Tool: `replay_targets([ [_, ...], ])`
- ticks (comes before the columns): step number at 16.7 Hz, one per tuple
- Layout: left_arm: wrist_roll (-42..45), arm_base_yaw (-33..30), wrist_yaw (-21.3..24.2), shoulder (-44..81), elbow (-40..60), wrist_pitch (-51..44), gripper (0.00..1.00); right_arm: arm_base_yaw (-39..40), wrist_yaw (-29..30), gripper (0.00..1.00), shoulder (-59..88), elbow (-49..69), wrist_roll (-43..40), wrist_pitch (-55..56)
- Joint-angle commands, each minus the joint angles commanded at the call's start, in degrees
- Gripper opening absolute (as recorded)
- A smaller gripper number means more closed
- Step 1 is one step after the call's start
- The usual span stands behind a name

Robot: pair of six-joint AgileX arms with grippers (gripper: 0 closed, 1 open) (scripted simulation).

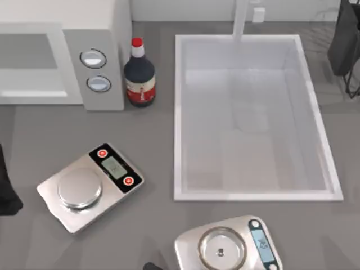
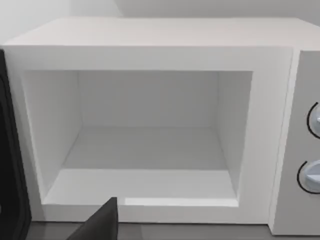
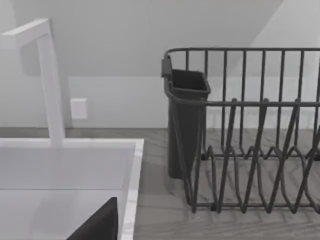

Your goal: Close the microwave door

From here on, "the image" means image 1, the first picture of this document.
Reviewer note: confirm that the dark bottle with red cap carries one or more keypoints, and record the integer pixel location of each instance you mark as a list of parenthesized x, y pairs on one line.
[(139, 81)]

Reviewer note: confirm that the white sink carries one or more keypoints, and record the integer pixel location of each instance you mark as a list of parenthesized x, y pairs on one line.
[(253, 126)]

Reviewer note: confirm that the microwave knob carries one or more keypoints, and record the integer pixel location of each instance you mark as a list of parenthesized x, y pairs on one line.
[(93, 58), (98, 83)]

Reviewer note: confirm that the pale microwave oven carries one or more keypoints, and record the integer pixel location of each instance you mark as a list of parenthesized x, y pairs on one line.
[(95, 81)]

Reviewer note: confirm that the silver scale with red buttons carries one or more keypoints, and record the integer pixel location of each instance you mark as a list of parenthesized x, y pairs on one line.
[(84, 191)]

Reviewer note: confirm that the silver scale with blue display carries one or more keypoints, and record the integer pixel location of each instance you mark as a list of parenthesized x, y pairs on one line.
[(227, 247)]

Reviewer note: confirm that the tall white tap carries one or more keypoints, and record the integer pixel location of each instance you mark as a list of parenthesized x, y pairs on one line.
[(240, 19)]

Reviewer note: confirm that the black chair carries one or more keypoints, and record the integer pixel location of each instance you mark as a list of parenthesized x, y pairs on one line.
[(344, 45)]

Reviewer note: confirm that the white wall socket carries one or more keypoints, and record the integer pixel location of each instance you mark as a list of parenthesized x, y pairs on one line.
[(258, 14)]

